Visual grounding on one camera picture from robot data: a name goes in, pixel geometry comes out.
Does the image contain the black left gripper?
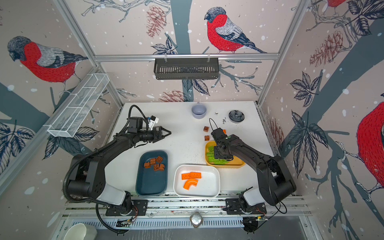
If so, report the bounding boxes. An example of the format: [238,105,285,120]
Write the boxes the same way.
[137,126,171,142]

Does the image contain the green long lego brick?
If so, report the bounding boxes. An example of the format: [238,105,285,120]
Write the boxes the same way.
[213,159,229,165]

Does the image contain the brown lego brick front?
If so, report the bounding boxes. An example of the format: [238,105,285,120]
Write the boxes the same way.
[156,156,163,164]

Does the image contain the orange lego brick top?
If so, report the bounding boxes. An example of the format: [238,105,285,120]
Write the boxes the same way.
[190,172,202,179]

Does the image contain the orange curved lego arch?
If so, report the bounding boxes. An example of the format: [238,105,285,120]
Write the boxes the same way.
[183,179,199,191]

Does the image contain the orange lego plate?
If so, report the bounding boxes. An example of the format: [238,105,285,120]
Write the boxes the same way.
[181,173,193,181]

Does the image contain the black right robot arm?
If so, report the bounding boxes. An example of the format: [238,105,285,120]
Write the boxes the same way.
[211,128,297,213]

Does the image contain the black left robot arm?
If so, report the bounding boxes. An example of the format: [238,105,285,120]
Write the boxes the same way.
[63,105,171,216]

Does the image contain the yellow rectangular tray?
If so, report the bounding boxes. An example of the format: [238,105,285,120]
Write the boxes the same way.
[205,141,245,169]

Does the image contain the white rectangular tray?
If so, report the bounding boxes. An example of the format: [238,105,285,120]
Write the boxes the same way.
[173,165,221,199]

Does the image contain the lavender plastic cup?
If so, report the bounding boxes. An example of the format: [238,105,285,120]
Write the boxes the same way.
[191,102,207,119]

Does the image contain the dark teal rectangular tray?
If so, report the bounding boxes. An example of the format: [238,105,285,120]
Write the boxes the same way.
[136,150,168,196]

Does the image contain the round silver knob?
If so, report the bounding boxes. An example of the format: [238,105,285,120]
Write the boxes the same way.
[190,212,204,228]

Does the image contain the white bowl at bottom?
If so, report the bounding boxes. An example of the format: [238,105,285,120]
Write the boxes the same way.
[63,223,98,240]

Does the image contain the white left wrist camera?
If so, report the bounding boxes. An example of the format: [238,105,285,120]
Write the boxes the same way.
[147,116,159,131]

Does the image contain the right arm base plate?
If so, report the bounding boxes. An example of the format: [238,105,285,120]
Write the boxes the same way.
[222,199,267,215]

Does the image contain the black hanging wire basket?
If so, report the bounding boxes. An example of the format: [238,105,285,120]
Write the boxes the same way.
[154,58,220,80]

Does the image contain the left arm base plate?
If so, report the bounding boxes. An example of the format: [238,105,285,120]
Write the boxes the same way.
[106,200,149,217]

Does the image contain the white wire mesh basket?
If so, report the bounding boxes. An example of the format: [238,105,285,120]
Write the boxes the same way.
[48,73,110,138]

